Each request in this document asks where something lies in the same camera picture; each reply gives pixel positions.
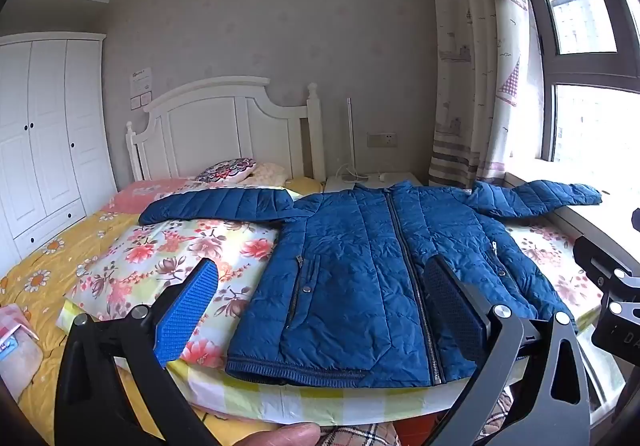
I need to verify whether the patterned round pillow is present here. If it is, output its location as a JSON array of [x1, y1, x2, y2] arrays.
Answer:
[[194, 157, 259, 185]]

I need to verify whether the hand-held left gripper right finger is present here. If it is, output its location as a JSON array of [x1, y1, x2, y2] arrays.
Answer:
[[423, 255, 594, 446]]

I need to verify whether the pink bag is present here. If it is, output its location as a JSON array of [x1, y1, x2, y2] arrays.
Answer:
[[0, 303, 45, 403]]

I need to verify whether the plaid cloth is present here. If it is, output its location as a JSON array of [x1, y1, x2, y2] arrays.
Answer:
[[320, 388, 517, 446]]

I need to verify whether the printed curtain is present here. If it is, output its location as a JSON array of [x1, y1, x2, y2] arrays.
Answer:
[[424, 0, 545, 189]]

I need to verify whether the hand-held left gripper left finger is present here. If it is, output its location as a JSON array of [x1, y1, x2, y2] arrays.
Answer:
[[54, 257, 221, 446]]

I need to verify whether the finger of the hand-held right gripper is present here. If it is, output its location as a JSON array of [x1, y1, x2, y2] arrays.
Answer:
[[572, 236, 640, 299]]

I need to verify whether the white nightstand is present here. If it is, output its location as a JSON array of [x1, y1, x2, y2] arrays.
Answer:
[[323, 171, 426, 195]]

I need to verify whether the white wardrobe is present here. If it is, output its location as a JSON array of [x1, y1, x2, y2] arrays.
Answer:
[[0, 32, 119, 273]]

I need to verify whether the floral folded quilt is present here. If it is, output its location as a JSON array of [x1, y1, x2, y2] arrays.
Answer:
[[56, 218, 606, 427]]

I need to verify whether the cream pillow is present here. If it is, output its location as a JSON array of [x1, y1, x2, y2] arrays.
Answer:
[[244, 163, 289, 187]]

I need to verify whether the dark framed window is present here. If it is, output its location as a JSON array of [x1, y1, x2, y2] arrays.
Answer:
[[510, 0, 640, 167]]

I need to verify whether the blue quilted jacket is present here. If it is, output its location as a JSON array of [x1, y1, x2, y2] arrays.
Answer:
[[137, 178, 604, 387]]

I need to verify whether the yellow floral bed sheet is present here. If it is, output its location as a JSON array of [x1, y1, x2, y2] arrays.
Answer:
[[0, 176, 323, 446]]

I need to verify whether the white wall paper sheet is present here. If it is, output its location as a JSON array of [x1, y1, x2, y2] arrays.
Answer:
[[130, 67, 153, 98]]

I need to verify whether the white window sill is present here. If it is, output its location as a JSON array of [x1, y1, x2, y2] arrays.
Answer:
[[504, 170, 640, 257]]

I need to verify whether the person's left hand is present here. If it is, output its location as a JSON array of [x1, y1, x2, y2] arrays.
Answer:
[[234, 422, 322, 446]]

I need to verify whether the white wooden bed headboard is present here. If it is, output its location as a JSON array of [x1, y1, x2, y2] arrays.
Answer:
[[125, 76, 327, 183]]

